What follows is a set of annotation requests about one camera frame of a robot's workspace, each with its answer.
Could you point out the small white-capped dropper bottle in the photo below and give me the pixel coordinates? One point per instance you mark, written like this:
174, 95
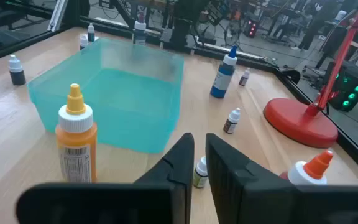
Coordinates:
83, 40

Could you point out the small green dropper bottle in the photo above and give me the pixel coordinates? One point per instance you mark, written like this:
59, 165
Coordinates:
200, 177

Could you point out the red-capped small bottle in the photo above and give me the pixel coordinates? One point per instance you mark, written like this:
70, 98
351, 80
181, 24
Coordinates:
309, 174

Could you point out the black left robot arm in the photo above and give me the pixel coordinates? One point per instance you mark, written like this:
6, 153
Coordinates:
182, 28

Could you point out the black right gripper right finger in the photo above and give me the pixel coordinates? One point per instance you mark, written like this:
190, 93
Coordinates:
225, 174

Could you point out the person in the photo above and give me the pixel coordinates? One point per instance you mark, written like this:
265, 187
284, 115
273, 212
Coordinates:
314, 25

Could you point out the small purple dropper bottle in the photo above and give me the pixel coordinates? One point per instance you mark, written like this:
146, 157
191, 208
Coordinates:
243, 80

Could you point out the black device red lights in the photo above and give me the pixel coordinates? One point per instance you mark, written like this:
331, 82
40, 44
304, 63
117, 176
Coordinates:
251, 28

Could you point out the small brown dropper bottle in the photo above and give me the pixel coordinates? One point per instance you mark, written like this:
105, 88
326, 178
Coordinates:
230, 124

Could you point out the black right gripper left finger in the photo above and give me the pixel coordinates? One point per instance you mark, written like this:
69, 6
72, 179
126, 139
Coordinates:
179, 174

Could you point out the large blue food coloring bottle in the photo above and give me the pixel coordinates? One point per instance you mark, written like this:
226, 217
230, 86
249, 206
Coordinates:
222, 81

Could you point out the small black dropper bottle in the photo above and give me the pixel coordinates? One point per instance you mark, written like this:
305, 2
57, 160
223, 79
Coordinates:
17, 76

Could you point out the computer tower green lights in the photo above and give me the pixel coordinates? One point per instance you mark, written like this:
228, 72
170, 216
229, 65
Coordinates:
350, 90

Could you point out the teal translucent plastic bin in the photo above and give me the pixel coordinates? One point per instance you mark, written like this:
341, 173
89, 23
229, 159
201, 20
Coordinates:
120, 102

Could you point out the silver aluminium extrusion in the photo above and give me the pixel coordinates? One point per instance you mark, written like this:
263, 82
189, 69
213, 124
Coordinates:
57, 17

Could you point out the small teal dropper bottle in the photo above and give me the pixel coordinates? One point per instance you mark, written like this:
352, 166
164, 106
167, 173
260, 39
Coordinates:
90, 35

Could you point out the large yellow food coloring bottle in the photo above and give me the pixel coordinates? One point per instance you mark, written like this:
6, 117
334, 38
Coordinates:
76, 137

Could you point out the red desk lamp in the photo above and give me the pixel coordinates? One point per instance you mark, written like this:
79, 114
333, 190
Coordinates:
300, 121

